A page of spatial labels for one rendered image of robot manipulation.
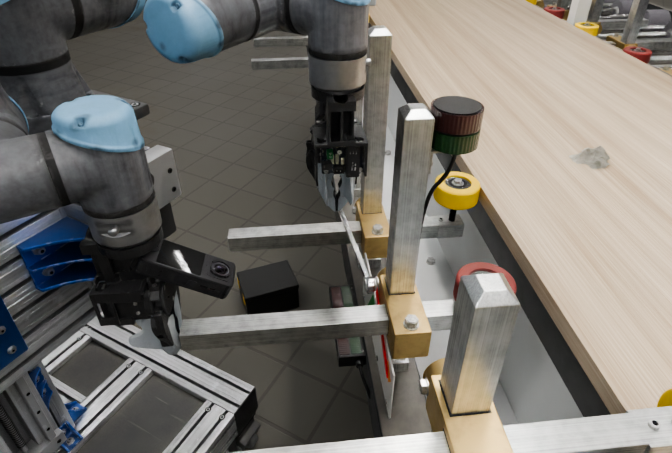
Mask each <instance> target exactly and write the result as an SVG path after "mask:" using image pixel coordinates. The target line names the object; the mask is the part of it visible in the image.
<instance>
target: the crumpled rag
mask: <svg viewBox="0 0 672 453"><path fill-rule="evenodd" d="M569 158H570V159H572V161H573V162H575V163H576V164H587V165H588V166H589V167H590V168H592V169H597V168H599V169H600V168H606V167H607V166H608V165H610V164H609V163H608V162H607V160H609V159H610V157H609V155H608V154H607V153H606V151H605V149H604V148H603V147H602V146H601V145H600V146H598V147H596V148H593V149H592V148H585V149H583V150H582V152H581V153H579V154H575V155H570V156H569Z"/></svg>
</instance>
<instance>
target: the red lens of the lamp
mask: <svg viewBox="0 0 672 453"><path fill-rule="evenodd" d="M436 99H438V98H436ZM436 99H434V100H433V101H432V102H431V108H430V112H431V113H432V115H433V116H434V118H435V123H434V129H436V130H438V131H440V132H443V133H447V134H453V135H468V134H472V133H475V132H477V131H479V130H480V129H481V126H482V121H483V115H484V110H485V108H484V105H483V104H482V103H480V102H479V101H478V102H479V103H480V104H481V106H482V109H483V110H481V111H480V113H476V114H473V115H466V116H459V115H451V114H446V113H443V112H441V111H438V110H436V108H434V107H433V103H434V102H435V100H436Z"/></svg>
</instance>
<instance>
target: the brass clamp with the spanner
mask: <svg viewBox="0 0 672 453"><path fill-rule="evenodd" d="M385 275H386V267H385V268H383V269H382V270H381V271H380V272H379V273H378V275H377V277H378V280H379V293H378V294H379V302H380V305H382V304H385V306H386V310H387V314H388V318H389V325H388V334H387V339H388V343H389V347H390V351H391V355H392V359H403V358H415V357H426V356H428V353H429V347H430V341H431V335H432V331H431V328H430V325H429V322H428V319H427V316H426V313H425V310H424V307H423V304H422V301H421V298H420V295H419V292H418V289H417V286H416V283H415V287H414V293H403V294H389V290H388V286H387V283H386V279H385ZM408 314H411V315H416V317H417V318H418V319H419V321H418V322H419V328H418V329H417V330H415V331H409V330H407V329H405V328H404V326H403V322H404V320H405V318H406V316H407V315H408Z"/></svg>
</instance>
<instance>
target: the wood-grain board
mask: <svg viewBox="0 0 672 453"><path fill-rule="evenodd" d="M369 14H370V17H369V23H370V24H371V26H381V25H384V26H385V27H386V28H387V29H388V30H389V31H390V33H391V34H392V51H391V58H392V60H393V61H394V63H395V65H396V66H397V68H398V70H399V71H400V73H401V74H402V76H403V78H404V79H405V81H406V83H407V84H408V86H409V87H410V89H411V91H412V92H413V94H414V96H415V97H416V99H417V100H418V102H419V103H423V104H425V105H426V106H427V107H428V109H429V110H430V108H431V102H432V101H433V100H434V99H436V98H439V97H443V96H463V97H468V98H471V99H474V100H477V101H479V102H480V103H482V104H483V105H484V108H485V110H484V115H483V121H482V126H481V132H480V137H479V143H478V147H477V149H476V150H475V151H473V152H471V153H468V154H462V155H457V157H456V160H455V162H456V164H457V165H458V167H459V169H460V170H461V172H463V173H466V174H469V175H471V176H473V177H475V178H476V179H477V180H478V181H479V182H480V186H481V188H480V193H479V198H478V200H479V201H480V203H481V204H482V206H483V208H484V209H485V211H486V213H487V214H488V216H489V217H490V219H491V221H492V222H493V224H494V225H495V227H496V229H497V230H498V232H499V234H500V235H501V237H502V238H503V240H504V242H505V243H506V245H507V247H508V248H509V250H510V251H511V253H512V255H513V256H514V258H515V260H516V261H517V263H518V264H519V266H520V268H521V269H522V271H523V273H524V274H525V276H526V277H527V279H528V281H529V282H530V284H531V286H532V287H533V289H534V290H535V292H536V294H537V295H538V297H539V299H540V300H541V302H542V303H543V305H544V307H545V308H546V310H547V312H548V313H549V315H550V316H551V318H552V320H553V321H554V323H555V325H556V326H557V328H558V329H559V331H560V333H561V334H562V336H563V338H564V339H565V341H566V342H567V344H568V346H569V347H570V349H571V351H572V352H573V354H574V355H575V357H576V359H577V360H578V362H579V364H580V365H581V367H582V368H583V370H584V372H585V373H586V375H587V376H588V378H589V380H590V381H591V383H592V385H593V386H594V388H595V389H596V391H597V393H598V394H599V396H600V398H601V399H602V401H603V402H604V404H605V406H606V407H607V409H608V411H609V412H610V414H611V415H613V414H623V413H626V411H627V410H634V409H644V408H654V407H657V404H658V401H659V398H660V396H661V395H662V394H663V393H664V392H665V391H666V390H668V389H671V388H672V77H671V76H669V75H667V74H665V73H663V72H661V71H660V70H658V69H656V68H654V67H652V66H650V65H648V64H646V63H644V62H642V61H640V60H638V59H637V58H635V57H633V56H631V55H629V54H627V53H625V52H623V51H621V50H619V49H617V48H615V47H614V46H612V45H610V44H608V43H606V42H604V41H602V40H600V39H598V38H596V37H594V36H592V35H591V34H589V33H587V32H585V31H583V30H581V29H579V28H577V27H575V26H573V25H571V24H569V23H568V22H566V21H564V20H562V19H560V18H558V17H556V16H554V15H552V14H550V13H548V12H547V11H545V10H543V9H541V8H539V7H537V6H535V5H533V4H531V3H529V2H527V1H525V0H376V5H375V6H369ZM600 145H601V146H602V147H603V148H604V149H605V151H606V153H607V154H608V155H609V157H610V159H609V160H607V162H608V163H609V164H610V165H608V166H607V167H606V168H600V169H599V168H597V169H592V168H590V167H589V166H588V165H587V164H576V163H575V162H573V161H572V159H570V158H569V156H570V155H575V154H579V153H581V152H582V150H583V149H585V148H592V149H593V148H596V147H598V146H600Z"/></svg>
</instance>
